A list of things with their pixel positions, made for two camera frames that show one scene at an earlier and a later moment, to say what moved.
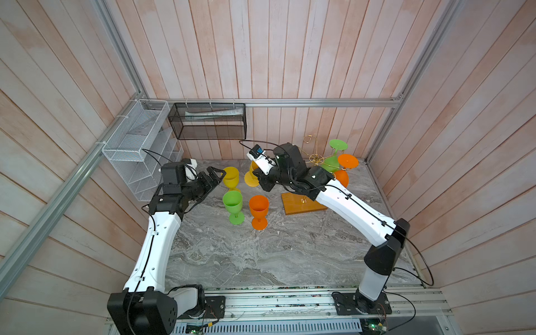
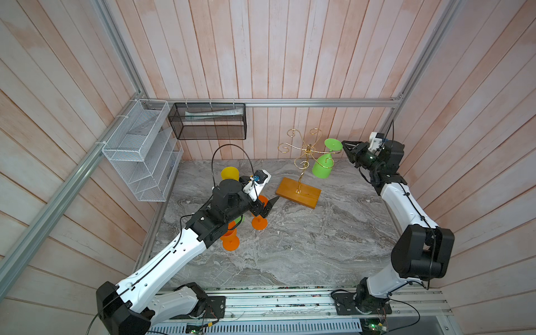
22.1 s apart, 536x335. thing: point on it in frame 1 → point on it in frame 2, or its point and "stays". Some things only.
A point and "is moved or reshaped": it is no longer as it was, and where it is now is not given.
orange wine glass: [259, 206] stays
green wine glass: [333, 162] is moved or reshaped
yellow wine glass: [232, 178] stays
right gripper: [263, 179] → [363, 149]
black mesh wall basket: [209, 121] stays
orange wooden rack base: [294, 203] is moved or reshaped
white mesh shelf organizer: [146, 139] stays
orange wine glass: [345, 161] → [230, 240]
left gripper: [209, 185] → [257, 209]
